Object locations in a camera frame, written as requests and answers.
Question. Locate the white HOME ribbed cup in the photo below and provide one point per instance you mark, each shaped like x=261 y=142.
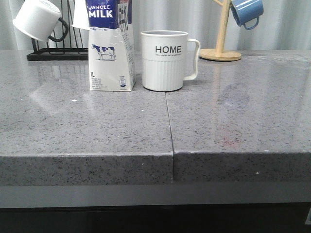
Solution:
x=164 y=59

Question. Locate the white blue milk carton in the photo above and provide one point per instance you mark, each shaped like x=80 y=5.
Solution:
x=110 y=45

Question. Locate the wooden mug tree stand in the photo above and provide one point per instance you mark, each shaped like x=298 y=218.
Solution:
x=219 y=53

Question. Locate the blue enamel mug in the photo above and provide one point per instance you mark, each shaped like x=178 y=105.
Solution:
x=244 y=11

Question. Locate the black wire mug rack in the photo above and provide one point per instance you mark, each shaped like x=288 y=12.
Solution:
x=73 y=47

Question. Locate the white mug black handle right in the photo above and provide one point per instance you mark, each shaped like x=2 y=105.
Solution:
x=80 y=18

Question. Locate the white mug black handle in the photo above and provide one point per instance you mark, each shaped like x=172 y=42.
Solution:
x=80 y=18
x=38 y=19

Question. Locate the white mug black handle left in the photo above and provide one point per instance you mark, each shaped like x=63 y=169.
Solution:
x=38 y=19

